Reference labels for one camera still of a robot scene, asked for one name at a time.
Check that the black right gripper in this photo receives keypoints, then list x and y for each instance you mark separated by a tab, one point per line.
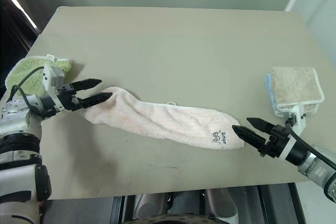
277	142

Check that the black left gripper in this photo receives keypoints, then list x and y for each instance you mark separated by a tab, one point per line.
68	100

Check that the pink towel with embroidered logo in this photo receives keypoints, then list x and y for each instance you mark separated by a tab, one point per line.
162	121

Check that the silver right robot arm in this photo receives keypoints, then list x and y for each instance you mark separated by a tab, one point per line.
316	166

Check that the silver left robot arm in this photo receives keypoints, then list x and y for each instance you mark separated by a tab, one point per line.
18	129

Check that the blue folded towel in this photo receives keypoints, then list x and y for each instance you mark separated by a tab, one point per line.
270	90

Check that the beige folded towel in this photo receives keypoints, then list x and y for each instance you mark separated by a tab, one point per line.
295	85

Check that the green folded towel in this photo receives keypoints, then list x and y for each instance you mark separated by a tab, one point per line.
29	74

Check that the black dotted rounded rim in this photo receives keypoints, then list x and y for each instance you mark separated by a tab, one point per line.
176	219

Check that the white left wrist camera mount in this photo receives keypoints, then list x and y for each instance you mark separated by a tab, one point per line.
52	75

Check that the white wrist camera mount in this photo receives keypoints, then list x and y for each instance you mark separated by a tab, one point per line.
298	116
52	75

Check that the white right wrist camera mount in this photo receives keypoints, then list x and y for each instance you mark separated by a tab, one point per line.
298	116

